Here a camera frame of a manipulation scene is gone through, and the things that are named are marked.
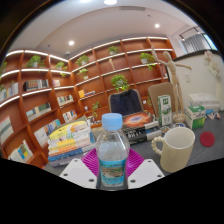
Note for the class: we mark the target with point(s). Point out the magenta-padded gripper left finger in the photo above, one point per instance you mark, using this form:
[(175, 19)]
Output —
[(78, 173)]

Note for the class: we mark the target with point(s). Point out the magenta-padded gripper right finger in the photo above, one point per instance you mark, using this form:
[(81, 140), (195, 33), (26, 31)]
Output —
[(146, 172)]

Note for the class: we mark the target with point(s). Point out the clear blue-capped water bottle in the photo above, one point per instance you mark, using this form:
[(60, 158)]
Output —
[(112, 150)]

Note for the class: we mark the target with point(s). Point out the colourful book stack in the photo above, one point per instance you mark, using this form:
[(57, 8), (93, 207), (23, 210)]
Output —
[(70, 140)]

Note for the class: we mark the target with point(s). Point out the cream ceramic mug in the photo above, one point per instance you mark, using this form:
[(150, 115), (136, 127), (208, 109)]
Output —
[(178, 150)]

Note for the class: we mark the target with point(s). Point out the book stack with nebula cover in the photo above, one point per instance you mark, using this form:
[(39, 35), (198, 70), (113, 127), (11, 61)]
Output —
[(140, 126)]

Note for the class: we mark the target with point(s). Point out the round printed badge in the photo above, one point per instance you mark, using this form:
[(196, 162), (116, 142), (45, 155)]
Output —
[(210, 116), (216, 115), (179, 125)]

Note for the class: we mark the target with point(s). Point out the green and white drink carton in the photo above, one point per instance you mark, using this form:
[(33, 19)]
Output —
[(164, 110)]

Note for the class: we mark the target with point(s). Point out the flat round red coaster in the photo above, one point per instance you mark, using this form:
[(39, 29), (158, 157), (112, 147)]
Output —
[(207, 139)]

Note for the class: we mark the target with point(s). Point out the dark office chair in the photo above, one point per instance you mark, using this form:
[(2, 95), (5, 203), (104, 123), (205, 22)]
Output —
[(126, 102)]

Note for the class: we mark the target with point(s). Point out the green tissue box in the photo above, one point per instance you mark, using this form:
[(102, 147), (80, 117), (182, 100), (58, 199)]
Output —
[(195, 117)]

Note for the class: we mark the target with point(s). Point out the brown chair back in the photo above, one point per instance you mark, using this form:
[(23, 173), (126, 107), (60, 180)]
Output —
[(156, 95)]

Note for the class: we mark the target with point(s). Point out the wooden shelf unit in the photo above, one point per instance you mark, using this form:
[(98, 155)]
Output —
[(40, 100)]

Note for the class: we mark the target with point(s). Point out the white tissue pack stack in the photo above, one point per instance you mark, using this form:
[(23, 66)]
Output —
[(204, 101)]

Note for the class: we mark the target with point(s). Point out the white partition panel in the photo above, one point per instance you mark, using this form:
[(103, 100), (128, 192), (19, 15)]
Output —
[(196, 80)]

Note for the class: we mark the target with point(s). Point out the white vase with flowers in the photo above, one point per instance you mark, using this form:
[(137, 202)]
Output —
[(213, 66)]

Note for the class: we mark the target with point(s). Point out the round ceiling lights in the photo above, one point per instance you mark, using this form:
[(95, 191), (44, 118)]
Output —
[(71, 43)]

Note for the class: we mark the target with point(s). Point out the window with grey curtain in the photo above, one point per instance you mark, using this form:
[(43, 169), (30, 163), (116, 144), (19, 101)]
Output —
[(196, 41)]

